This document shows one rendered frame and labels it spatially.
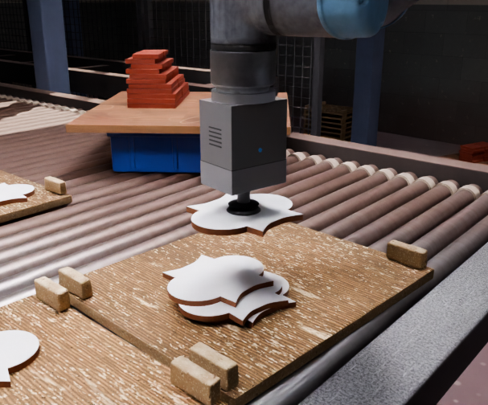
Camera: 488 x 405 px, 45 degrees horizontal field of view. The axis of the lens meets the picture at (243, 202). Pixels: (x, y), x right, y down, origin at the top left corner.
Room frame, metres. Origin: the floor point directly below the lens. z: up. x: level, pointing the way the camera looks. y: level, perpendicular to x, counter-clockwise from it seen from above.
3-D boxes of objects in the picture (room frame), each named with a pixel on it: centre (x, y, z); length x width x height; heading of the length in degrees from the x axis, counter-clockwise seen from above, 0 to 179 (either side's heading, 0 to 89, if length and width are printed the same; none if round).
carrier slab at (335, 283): (0.75, -0.01, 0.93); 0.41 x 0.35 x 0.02; 136
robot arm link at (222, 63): (0.70, 0.00, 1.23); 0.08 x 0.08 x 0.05
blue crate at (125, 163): (1.47, 0.15, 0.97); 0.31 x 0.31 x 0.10; 87
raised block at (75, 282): (0.70, 0.22, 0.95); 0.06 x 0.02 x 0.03; 46
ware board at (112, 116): (1.53, 0.13, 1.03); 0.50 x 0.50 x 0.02; 87
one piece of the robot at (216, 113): (0.70, 0.01, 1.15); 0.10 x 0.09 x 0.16; 38
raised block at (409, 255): (0.80, -0.24, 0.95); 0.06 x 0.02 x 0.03; 46
